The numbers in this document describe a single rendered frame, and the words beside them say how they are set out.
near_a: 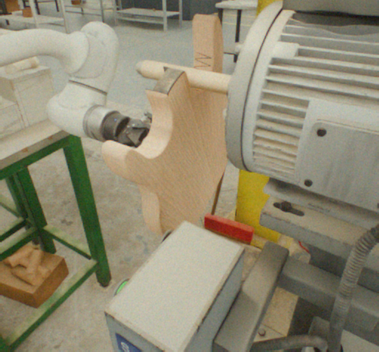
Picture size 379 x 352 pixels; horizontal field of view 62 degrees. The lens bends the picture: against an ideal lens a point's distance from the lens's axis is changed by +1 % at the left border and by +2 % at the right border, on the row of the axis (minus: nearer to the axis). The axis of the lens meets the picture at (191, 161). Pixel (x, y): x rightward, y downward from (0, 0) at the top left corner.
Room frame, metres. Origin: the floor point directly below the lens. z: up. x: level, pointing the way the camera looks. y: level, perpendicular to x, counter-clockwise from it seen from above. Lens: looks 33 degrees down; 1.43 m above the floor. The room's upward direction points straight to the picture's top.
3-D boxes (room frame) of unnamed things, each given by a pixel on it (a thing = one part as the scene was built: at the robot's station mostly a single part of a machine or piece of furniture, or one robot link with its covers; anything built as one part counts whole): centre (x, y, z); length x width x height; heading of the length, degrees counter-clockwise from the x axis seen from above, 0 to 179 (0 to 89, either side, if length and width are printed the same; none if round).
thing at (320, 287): (0.28, -0.20, 1.02); 0.13 x 0.04 x 0.04; 59
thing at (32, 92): (1.10, 0.64, 1.02); 0.27 x 0.15 x 0.17; 59
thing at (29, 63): (1.06, 0.56, 1.12); 0.11 x 0.03 x 0.03; 149
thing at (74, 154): (1.01, 0.44, 0.45); 0.05 x 0.05 x 0.90; 59
